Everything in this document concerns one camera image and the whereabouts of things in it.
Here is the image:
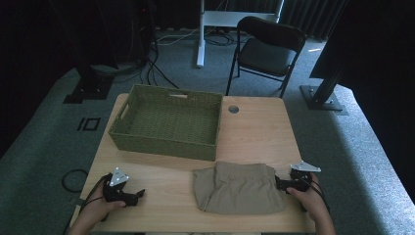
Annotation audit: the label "black floor cable bundle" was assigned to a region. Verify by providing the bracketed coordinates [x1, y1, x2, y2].
[139, 45, 180, 91]

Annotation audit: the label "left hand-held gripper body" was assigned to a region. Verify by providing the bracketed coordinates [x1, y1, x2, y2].
[103, 166, 131, 204]

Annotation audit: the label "white desk frame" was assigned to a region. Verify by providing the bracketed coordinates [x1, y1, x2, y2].
[196, 0, 285, 69]

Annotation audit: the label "dark equipment rack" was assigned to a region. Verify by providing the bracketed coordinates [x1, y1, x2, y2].
[97, 0, 157, 66]

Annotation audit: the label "black metal stand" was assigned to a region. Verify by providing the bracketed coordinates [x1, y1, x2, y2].
[300, 38, 349, 117]
[48, 0, 115, 105]

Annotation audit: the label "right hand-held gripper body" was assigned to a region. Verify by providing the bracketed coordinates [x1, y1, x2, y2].
[284, 161, 322, 192]

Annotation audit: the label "green woven basket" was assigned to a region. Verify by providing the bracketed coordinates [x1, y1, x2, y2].
[108, 83, 224, 163]

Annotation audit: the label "black folding chair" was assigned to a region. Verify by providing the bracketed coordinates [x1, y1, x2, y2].
[225, 16, 308, 99]

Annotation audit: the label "person's left hand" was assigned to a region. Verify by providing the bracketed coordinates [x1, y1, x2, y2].
[79, 187, 126, 226]

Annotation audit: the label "dark curtain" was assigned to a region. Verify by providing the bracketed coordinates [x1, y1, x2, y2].
[279, 0, 348, 41]

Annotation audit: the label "khaki pants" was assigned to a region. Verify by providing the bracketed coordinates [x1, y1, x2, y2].
[192, 161, 289, 215]

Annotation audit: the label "white floor cable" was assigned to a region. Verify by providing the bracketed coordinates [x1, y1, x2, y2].
[156, 26, 201, 47]

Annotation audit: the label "black cable loop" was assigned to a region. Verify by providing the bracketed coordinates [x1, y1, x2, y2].
[61, 168, 89, 194]

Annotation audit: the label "person's right hand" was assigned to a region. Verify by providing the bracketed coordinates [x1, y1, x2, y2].
[287, 172, 328, 215]

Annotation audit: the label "black cables under desk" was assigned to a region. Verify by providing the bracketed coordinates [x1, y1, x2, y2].
[205, 29, 237, 47]

